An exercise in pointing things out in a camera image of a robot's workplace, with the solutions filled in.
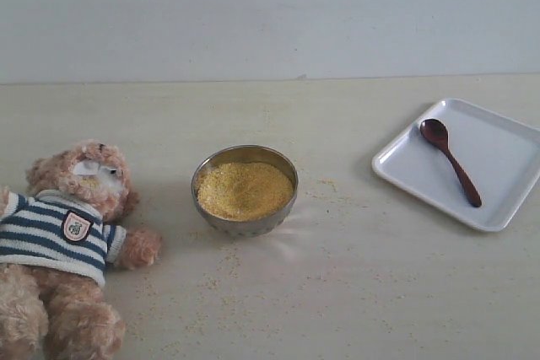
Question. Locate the teddy bear striped sweater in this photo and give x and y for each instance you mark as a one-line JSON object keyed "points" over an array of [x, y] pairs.
{"points": [[57, 240]]}

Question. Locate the steel bowl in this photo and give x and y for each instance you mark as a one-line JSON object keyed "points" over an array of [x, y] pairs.
{"points": [[246, 154]]}

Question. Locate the yellow-brown granular powder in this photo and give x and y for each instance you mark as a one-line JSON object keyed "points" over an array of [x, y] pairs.
{"points": [[244, 192]]}

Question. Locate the dark red wooden spoon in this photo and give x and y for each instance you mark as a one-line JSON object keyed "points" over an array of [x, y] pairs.
{"points": [[435, 133]]}

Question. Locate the white square plastic tray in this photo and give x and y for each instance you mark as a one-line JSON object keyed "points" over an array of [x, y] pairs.
{"points": [[500, 155]]}

